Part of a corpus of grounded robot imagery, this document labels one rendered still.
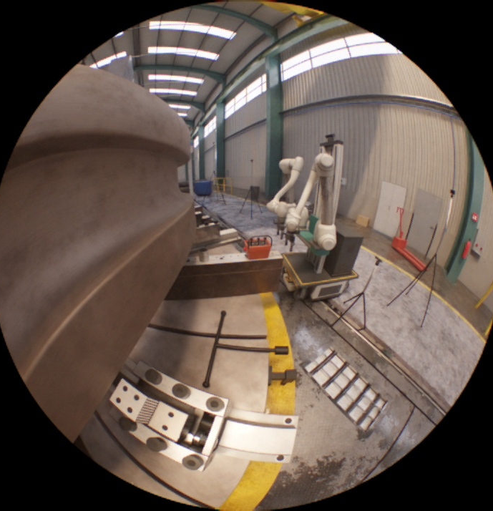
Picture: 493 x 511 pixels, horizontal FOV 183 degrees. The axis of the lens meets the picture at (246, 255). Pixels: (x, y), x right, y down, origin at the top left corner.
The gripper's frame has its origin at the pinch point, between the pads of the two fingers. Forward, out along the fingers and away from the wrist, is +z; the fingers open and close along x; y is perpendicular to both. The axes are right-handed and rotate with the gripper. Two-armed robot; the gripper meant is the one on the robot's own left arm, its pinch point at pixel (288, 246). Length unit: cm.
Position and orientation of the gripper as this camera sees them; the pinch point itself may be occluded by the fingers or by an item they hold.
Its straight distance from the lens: 153.4
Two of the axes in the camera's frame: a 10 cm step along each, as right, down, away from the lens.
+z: -0.1, 8.7, 5.0
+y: -9.9, 0.5, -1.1
